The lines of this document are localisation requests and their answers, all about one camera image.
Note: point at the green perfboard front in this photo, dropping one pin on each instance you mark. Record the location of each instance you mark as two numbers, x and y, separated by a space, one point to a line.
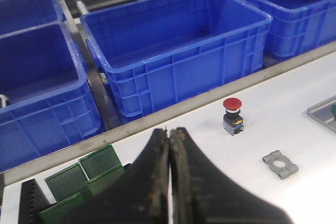
55 213

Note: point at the blue far left crate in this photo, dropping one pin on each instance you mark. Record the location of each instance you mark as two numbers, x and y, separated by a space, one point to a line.
21 14

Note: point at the blue right plastic crate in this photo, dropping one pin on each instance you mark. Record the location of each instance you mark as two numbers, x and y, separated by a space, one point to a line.
297 26

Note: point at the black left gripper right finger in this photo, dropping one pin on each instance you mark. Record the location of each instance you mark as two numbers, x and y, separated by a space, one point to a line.
203 194

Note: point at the grey metal clamp block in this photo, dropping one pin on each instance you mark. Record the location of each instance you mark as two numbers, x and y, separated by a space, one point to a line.
279 164

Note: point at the red emergency stop button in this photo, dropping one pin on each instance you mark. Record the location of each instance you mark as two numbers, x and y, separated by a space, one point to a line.
233 123

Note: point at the silver metal tray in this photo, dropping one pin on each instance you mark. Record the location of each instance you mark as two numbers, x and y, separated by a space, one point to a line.
324 113

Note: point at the roller conveyor frame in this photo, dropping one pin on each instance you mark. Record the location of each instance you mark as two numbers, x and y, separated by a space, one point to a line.
76 14

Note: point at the blue left plastic crate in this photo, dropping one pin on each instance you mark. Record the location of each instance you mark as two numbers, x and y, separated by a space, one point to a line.
51 104

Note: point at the black slotted board rack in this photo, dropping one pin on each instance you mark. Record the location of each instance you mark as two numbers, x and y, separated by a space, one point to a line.
33 201

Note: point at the green perfboard rear right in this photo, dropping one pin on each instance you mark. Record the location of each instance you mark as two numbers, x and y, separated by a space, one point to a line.
100 161

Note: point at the green perfboard middle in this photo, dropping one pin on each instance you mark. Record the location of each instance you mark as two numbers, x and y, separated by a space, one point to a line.
68 182

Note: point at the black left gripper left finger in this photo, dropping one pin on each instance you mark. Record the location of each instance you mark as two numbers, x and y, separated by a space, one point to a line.
137 196

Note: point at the blue plastic crate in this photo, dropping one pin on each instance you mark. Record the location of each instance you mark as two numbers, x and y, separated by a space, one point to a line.
297 26
162 52
51 104

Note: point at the blue centre plastic crate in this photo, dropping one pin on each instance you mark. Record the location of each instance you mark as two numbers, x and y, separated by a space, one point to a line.
162 52

